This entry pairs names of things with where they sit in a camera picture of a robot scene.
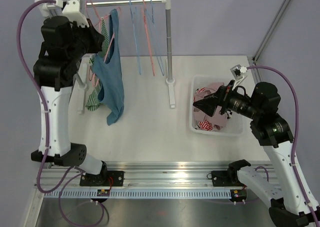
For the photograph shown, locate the aluminium mounting rail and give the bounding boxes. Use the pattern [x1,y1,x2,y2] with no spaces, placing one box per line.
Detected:
[33,160,281,189]

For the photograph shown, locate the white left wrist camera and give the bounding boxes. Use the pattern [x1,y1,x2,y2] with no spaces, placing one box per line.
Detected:
[54,0,90,28]

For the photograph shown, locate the green white striped tank top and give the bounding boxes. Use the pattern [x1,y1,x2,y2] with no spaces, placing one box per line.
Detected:
[85,19,111,112]

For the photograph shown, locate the blue tank top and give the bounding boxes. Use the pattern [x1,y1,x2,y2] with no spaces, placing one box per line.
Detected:
[93,9,125,126]

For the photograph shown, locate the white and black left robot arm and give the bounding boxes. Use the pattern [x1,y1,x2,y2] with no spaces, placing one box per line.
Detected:
[30,16,108,186]

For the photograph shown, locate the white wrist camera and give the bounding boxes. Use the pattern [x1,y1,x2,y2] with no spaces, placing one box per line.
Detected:
[54,0,90,28]
[230,64,248,90]

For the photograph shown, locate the silver and white clothes rack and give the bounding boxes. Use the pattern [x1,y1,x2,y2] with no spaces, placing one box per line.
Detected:
[33,0,177,114]

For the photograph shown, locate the red white striped tank top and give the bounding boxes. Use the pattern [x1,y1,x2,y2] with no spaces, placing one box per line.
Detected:
[192,87,214,131]

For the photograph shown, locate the aluminium frame post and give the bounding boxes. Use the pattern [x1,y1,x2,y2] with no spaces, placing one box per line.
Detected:
[252,0,292,64]
[49,9,85,88]

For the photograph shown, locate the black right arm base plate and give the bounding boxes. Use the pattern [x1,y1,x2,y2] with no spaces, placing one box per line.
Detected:
[210,170,244,188]

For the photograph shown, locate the white slotted cable duct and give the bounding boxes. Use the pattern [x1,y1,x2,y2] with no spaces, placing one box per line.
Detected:
[45,188,231,199]

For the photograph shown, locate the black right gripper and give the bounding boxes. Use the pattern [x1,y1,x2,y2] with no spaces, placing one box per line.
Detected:
[194,80,262,120]

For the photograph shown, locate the aluminium frame post right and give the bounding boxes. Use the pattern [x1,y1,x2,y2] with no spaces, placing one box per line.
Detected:
[252,0,292,64]

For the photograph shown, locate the white plastic mesh basket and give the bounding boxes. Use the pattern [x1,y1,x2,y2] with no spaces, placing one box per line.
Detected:
[189,75,243,137]

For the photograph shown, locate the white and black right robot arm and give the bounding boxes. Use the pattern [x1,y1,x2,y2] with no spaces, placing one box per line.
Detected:
[193,80,320,227]

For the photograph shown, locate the blue hanger end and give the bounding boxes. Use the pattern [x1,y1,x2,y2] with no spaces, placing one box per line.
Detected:
[146,0,165,76]

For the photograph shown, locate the aluminium frame post left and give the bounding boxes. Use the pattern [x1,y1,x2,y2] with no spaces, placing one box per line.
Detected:
[49,9,85,88]

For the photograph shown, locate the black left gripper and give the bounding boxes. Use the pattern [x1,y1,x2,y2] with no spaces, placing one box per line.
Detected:
[65,18,105,63]

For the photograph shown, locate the pink tank top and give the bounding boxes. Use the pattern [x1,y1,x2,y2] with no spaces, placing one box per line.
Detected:
[192,82,229,132]

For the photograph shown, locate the pink hanger with red top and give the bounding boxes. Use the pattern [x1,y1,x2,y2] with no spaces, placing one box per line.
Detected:
[141,0,156,76]

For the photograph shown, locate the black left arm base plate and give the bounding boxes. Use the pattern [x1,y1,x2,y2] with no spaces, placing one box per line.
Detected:
[79,170,124,187]

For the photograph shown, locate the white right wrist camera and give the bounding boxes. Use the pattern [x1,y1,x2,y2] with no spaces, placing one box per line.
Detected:
[230,64,248,90]

